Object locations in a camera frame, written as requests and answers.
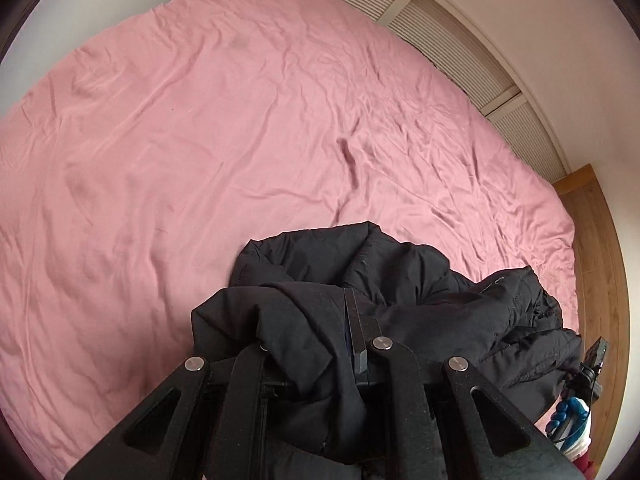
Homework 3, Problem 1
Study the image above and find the black padded jacket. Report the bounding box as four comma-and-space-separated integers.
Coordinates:
190, 220, 584, 480

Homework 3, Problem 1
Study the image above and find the pink bed sheet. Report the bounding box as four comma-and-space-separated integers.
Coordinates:
0, 0, 576, 480

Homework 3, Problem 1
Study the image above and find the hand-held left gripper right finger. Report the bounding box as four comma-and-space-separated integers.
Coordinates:
344, 287, 598, 480

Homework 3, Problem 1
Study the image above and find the person's right hand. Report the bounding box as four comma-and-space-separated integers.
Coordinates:
545, 395, 593, 457

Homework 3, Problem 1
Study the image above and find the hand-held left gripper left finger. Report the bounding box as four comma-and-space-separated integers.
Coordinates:
64, 344, 273, 480

